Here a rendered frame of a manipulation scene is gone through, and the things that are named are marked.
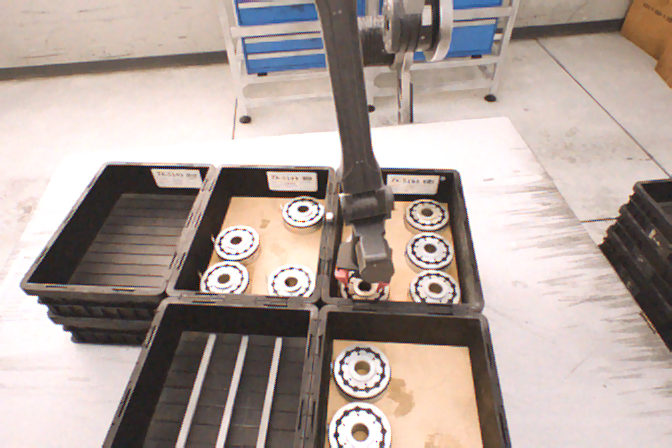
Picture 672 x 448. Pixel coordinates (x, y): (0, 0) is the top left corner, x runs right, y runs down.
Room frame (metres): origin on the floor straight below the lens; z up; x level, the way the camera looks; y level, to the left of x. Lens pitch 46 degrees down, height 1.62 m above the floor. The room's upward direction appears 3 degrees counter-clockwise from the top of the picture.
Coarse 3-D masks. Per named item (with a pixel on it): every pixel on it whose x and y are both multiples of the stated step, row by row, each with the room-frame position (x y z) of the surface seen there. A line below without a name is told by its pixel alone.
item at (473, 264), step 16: (336, 176) 0.81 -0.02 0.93; (336, 192) 0.77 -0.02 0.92; (336, 208) 0.70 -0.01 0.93; (464, 208) 0.68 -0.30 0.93; (464, 224) 0.63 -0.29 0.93; (480, 288) 0.47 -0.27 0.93; (352, 304) 0.45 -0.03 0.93; (368, 304) 0.44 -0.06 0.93; (384, 304) 0.44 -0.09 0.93; (400, 304) 0.44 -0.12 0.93; (416, 304) 0.44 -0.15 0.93; (432, 304) 0.44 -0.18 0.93; (448, 304) 0.44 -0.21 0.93; (464, 304) 0.43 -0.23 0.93; (480, 304) 0.43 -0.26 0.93
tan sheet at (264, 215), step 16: (240, 208) 0.82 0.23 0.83; (256, 208) 0.82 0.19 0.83; (272, 208) 0.81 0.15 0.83; (224, 224) 0.77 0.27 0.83; (240, 224) 0.76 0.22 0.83; (256, 224) 0.76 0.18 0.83; (272, 224) 0.76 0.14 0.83; (272, 240) 0.70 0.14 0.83; (288, 240) 0.70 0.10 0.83; (304, 240) 0.70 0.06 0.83; (320, 240) 0.70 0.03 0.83; (272, 256) 0.65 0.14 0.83; (288, 256) 0.65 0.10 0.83; (304, 256) 0.65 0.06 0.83; (256, 272) 0.61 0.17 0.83; (272, 272) 0.61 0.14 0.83; (256, 288) 0.57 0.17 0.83
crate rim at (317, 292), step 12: (216, 168) 0.86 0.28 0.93; (228, 168) 0.87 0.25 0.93; (240, 168) 0.86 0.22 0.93; (252, 168) 0.86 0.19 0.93; (264, 168) 0.86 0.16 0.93; (276, 168) 0.85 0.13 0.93; (288, 168) 0.85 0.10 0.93; (300, 168) 0.85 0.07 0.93; (312, 168) 0.84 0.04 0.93; (324, 168) 0.84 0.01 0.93; (216, 180) 0.82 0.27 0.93; (204, 204) 0.74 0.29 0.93; (324, 216) 0.68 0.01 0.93; (192, 228) 0.66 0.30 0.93; (324, 228) 0.65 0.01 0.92; (192, 240) 0.63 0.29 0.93; (324, 240) 0.61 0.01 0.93; (324, 252) 0.57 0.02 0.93; (180, 264) 0.57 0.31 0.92; (324, 264) 0.54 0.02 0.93; (168, 288) 0.51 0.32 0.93; (252, 300) 0.47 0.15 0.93; (264, 300) 0.47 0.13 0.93; (276, 300) 0.46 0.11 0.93; (288, 300) 0.46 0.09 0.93; (300, 300) 0.46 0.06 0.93; (312, 300) 0.46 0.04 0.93
